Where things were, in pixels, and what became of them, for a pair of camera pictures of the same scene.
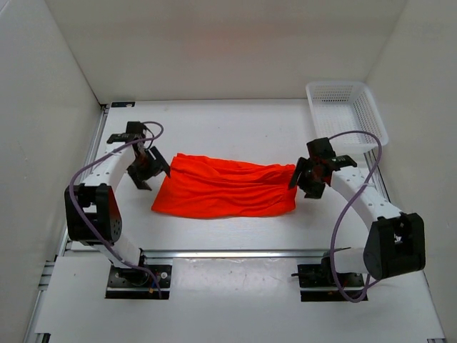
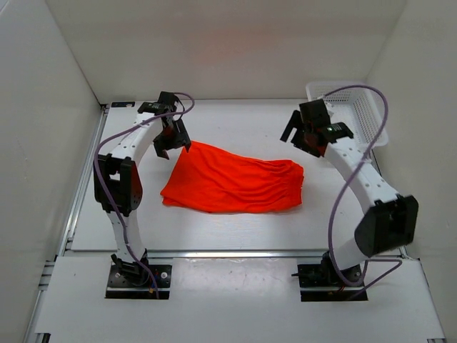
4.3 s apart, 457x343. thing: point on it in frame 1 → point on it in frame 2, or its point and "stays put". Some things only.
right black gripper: x=311 y=191 → x=296 y=123
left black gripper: x=158 y=165 → x=181 y=139
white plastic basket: x=338 y=107 stays put
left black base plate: x=139 y=284 stays put
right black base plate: x=317 y=283 stays put
